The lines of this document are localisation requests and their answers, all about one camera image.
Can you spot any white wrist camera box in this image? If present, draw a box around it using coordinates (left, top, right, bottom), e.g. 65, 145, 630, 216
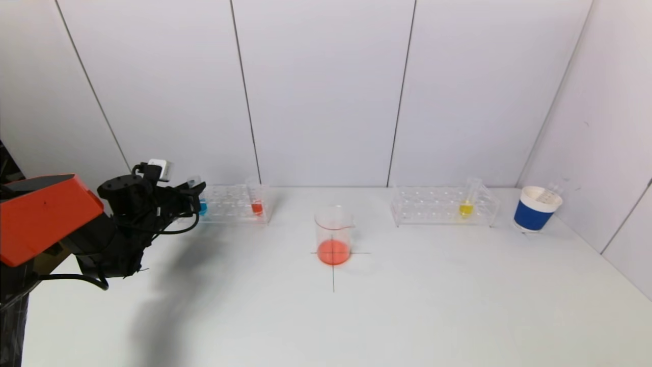
147, 159, 173, 183

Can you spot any black looped camera cable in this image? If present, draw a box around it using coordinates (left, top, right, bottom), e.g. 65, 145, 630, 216
131, 162, 201, 237

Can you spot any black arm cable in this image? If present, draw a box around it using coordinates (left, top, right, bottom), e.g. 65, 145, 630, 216
38, 274, 110, 291

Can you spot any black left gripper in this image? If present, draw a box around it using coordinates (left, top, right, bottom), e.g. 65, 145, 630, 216
155, 181, 207, 218

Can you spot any blue white paper cup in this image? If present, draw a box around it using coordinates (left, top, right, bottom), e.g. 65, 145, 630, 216
513, 186, 564, 233

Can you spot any test tube with yellow pigment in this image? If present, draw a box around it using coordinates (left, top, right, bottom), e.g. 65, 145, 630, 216
458, 177, 482, 219

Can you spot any clear graduated plastic test tube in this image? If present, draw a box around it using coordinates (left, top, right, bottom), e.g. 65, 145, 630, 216
539, 183, 565, 204

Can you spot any clear acrylic test tube rack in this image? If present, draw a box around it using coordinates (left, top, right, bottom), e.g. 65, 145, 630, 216
176, 184, 273, 225
390, 185, 500, 228

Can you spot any test tube with red pigment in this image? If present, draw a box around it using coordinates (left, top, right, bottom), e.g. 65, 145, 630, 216
248, 177, 265, 218

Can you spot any test tube with blue pigment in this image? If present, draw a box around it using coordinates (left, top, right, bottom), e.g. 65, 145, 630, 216
187, 176, 209, 217

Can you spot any clear glass beaker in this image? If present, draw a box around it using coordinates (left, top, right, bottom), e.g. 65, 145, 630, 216
314, 205, 356, 267

